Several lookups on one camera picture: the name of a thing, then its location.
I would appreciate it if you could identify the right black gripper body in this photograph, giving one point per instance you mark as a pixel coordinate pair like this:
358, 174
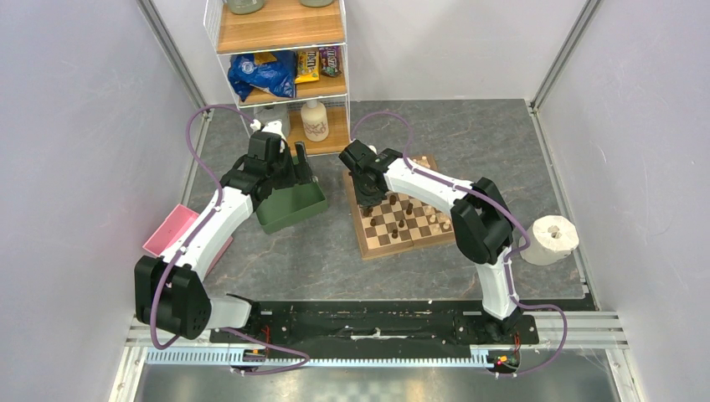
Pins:
365, 196

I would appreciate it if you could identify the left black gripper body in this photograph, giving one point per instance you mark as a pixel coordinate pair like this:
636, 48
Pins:
284, 172

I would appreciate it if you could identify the wooden chess board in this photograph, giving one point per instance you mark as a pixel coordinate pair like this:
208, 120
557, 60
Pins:
399, 223

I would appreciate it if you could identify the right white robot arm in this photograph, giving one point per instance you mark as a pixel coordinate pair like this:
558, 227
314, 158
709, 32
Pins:
481, 221

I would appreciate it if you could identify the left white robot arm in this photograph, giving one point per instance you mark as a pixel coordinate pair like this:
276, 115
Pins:
169, 290

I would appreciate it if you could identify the green plastic tray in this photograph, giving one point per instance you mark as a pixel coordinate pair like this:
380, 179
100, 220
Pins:
289, 206

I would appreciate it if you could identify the cream lotion bottle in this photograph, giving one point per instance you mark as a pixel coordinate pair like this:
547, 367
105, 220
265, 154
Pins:
314, 120

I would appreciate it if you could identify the blue snack bag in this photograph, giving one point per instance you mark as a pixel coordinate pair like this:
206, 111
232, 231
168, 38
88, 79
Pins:
271, 72

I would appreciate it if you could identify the pink plastic tray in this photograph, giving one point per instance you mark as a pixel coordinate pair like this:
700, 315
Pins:
172, 233

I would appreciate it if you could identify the yellow candy bag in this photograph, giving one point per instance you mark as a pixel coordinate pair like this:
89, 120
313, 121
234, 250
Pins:
307, 66

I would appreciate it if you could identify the brown candy bag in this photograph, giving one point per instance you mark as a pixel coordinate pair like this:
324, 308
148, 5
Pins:
330, 61

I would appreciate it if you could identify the white paper roll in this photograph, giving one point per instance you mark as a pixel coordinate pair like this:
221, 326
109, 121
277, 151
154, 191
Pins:
551, 238

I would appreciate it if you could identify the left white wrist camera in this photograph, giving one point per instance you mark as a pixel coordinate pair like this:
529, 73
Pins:
272, 128

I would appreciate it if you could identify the white wire wooden shelf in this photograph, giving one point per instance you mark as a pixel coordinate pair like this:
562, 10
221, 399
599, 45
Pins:
241, 27

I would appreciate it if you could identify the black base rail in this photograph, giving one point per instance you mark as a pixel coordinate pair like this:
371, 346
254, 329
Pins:
379, 330

